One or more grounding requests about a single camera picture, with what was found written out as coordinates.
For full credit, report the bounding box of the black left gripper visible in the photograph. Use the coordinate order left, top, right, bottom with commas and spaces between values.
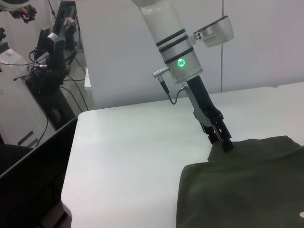
182, 76, 235, 152

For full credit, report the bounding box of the dark green FREE t-shirt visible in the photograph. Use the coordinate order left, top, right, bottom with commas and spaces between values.
175, 135, 304, 228

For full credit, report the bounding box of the operator hand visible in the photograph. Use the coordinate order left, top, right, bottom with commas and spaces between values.
10, 7, 28, 19

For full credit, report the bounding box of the white partition foot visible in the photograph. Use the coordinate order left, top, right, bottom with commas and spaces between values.
84, 67, 92, 89

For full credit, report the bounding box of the black equipment desk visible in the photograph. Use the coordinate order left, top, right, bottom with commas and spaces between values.
25, 70, 80, 131

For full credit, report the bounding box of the black monitor edge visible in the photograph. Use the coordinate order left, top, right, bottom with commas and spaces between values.
0, 116, 79, 228

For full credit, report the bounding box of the black handheld controller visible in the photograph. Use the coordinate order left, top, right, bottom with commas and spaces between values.
21, 5, 38, 24

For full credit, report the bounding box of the left arm connector cable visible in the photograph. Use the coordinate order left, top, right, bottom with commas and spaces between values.
152, 66, 189, 105

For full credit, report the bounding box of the black floor cable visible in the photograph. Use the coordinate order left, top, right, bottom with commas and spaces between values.
60, 51, 89, 112

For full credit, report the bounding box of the grey black camera device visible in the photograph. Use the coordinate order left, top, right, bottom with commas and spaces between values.
38, 28, 65, 72

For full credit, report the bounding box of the black metal stand frame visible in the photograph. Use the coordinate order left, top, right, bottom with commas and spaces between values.
52, 0, 79, 52

